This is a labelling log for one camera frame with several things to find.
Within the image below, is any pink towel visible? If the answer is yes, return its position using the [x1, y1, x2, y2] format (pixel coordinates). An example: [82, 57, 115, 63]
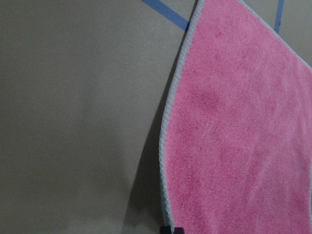
[159, 0, 312, 234]

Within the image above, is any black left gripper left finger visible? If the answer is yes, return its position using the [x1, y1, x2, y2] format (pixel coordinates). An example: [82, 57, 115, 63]
[159, 226, 170, 234]

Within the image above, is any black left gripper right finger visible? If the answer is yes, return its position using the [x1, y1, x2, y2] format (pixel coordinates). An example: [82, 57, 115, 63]
[174, 227, 185, 234]

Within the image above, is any brown paper table cover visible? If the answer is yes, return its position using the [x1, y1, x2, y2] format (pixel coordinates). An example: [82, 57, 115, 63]
[0, 0, 312, 234]

